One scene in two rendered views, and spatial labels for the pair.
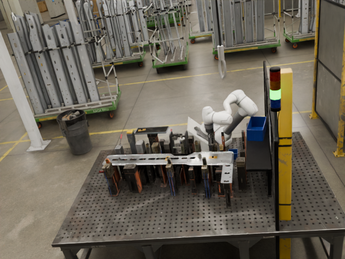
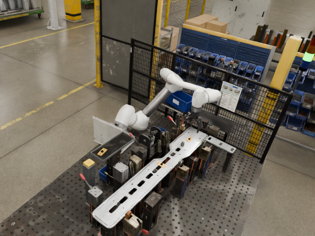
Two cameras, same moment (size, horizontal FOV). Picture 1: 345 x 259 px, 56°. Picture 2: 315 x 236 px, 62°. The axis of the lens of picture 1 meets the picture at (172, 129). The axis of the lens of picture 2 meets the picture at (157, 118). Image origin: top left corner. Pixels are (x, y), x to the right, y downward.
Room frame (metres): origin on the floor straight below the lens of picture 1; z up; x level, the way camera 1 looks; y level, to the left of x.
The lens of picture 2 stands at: (2.48, 1.70, 2.57)
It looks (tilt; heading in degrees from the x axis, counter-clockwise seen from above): 34 degrees down; 286
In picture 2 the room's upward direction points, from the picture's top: 7 degrees clockwise
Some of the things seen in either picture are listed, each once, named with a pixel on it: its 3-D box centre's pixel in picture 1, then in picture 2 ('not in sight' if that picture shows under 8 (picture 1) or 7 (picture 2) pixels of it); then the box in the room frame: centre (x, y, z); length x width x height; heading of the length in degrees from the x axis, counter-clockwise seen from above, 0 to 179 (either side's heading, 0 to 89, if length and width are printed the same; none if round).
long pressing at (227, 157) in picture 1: (165, 159); (161, 166); (2.84, 0.12, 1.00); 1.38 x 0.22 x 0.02; 74
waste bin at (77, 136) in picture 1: (76, 132); not in sight; (5.27, 1.69, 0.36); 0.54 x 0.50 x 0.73; 171
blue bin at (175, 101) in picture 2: (256, 128); (180, 99); (2.96, -0.87, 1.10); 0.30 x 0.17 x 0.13; 155
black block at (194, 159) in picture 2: (193, 181); (191, 170); (2.60, -0.11, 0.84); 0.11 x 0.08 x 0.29; 164
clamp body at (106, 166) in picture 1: (111, 179); (132, 235); (2.83, 0.72, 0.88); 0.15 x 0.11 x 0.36; 164
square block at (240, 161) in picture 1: (241, 174); (211, 141); (2.51, -0.57, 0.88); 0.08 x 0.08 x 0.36; 74
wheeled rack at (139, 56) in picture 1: (110, 40); not in sight; (10.55, 1.42, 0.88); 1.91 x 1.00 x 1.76; 84
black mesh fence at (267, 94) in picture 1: (270, 158); (188, 121); (2.84, -0.97, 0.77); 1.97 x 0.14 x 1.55; 164
